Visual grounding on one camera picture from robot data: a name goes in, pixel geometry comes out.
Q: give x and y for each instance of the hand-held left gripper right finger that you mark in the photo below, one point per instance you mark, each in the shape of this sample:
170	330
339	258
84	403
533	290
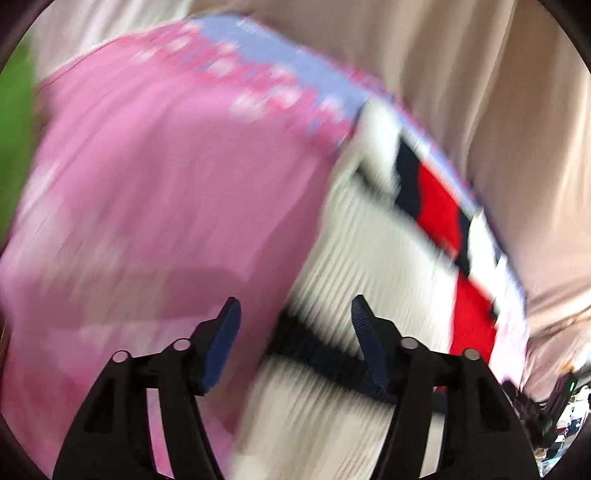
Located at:
369	344

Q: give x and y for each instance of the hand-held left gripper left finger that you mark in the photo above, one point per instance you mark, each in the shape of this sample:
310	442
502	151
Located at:
222	341

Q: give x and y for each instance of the white knit sweater with stripes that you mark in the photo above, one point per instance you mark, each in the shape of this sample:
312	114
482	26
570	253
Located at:
369	240

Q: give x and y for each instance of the pink garment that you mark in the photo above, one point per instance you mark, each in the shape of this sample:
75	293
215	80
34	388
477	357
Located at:
161	207

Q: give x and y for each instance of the beige bed sheet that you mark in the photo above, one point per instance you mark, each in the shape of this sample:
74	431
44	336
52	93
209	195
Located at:
485	115

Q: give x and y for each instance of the light blue patterned cloth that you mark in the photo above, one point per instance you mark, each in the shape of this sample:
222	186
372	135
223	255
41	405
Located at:
295	64

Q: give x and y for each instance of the green cloth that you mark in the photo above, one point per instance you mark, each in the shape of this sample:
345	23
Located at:
16	138

